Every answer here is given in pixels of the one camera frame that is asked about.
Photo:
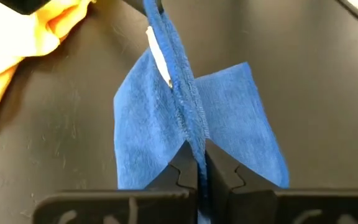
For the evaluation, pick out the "blue microfiber towel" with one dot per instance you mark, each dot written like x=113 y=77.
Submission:
x=148 y=124

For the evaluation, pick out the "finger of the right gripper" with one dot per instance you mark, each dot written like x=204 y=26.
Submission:
x=161 y=4
x=135 y=4

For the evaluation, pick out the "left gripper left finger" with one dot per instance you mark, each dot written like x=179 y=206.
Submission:
x=166 y=205

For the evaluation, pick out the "yellow microfiber towel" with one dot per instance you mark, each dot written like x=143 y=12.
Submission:
x=11 y=31

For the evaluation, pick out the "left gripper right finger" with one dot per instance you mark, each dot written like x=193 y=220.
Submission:
x=259 y=205

